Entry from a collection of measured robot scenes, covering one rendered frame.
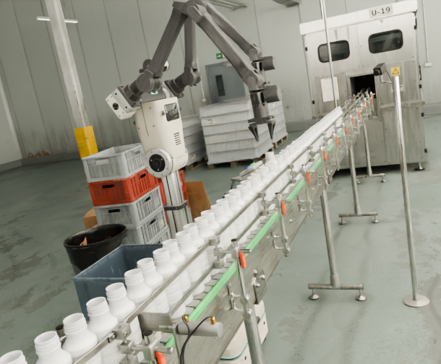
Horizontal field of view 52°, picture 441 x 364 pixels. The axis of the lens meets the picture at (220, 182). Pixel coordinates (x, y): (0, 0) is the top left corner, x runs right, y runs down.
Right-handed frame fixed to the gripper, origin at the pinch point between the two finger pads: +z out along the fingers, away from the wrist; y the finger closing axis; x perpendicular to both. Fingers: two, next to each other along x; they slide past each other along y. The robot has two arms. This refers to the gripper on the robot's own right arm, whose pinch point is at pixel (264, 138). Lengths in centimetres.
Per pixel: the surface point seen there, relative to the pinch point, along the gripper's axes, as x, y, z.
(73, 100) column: 724, -697, -73
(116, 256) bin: -44, -56, 32
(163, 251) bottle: -97, 2, 11
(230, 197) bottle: -54, 2, 11
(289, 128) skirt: 984, -248, 106
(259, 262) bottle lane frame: -50, 6, 35
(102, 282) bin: -69, -44, 32
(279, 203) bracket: -34.6, 12.2, 19.3
